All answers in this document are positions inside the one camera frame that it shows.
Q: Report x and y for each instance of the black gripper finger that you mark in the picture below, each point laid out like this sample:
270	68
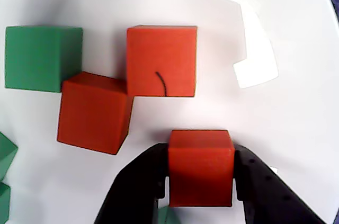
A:
132	195
270	202

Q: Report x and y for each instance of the red cube with black mark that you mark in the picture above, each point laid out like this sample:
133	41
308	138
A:
159	49

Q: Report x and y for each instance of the white round plate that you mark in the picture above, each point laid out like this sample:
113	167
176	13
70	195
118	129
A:
238	128

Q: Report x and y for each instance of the green cube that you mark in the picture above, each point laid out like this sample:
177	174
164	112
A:
39	57
5	155
4	202
167	217

